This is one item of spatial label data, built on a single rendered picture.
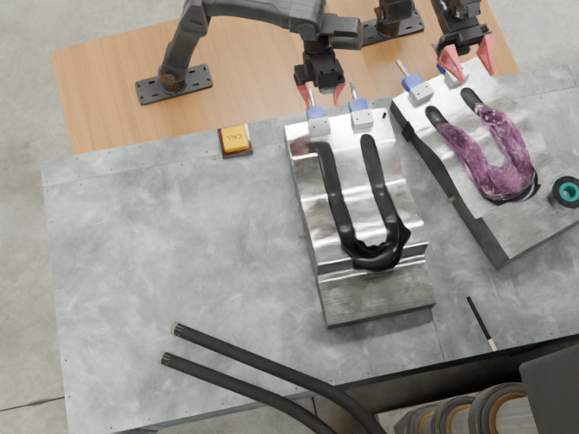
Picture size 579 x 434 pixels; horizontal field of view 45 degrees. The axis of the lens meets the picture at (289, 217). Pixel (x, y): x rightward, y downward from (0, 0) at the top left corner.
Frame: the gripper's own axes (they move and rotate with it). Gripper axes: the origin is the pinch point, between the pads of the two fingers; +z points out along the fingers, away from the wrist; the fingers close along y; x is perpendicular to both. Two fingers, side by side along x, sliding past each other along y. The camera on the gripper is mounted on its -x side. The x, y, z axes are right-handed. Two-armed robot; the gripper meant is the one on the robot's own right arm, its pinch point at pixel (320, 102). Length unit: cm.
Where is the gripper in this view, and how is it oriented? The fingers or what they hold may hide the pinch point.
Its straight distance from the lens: 164.4
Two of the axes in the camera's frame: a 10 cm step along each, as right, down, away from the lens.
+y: 9.8, -1.9, 0.7
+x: -1.8, -6.6, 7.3
